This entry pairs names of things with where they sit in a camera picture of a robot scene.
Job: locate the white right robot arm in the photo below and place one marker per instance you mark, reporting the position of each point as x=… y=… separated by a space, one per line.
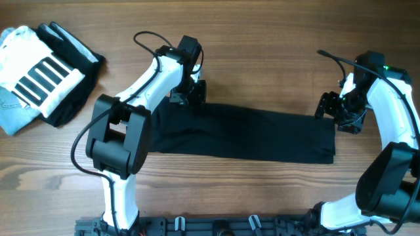
x=387 y=193

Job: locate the folded grey shirt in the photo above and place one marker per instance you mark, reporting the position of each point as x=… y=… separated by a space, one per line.
x=13 y=115

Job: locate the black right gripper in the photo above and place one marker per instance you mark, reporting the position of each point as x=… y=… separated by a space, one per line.
x=333 y=107

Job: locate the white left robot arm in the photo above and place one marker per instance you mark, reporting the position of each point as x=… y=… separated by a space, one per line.
x=119 y=137

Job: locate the black polo shirt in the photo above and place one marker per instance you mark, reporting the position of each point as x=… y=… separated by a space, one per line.
x=227 y=131

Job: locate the folded black shirt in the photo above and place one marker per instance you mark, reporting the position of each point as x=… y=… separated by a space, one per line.
x=77 y=54

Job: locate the folded white striped shirt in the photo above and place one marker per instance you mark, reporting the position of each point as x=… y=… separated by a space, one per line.
x=34 y=73

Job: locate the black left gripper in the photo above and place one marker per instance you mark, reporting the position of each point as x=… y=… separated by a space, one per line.
x=197 y=98

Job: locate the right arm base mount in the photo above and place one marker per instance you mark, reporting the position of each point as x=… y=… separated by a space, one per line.
x=337 y=214

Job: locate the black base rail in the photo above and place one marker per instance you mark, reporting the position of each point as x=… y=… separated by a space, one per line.
x=283 y=225

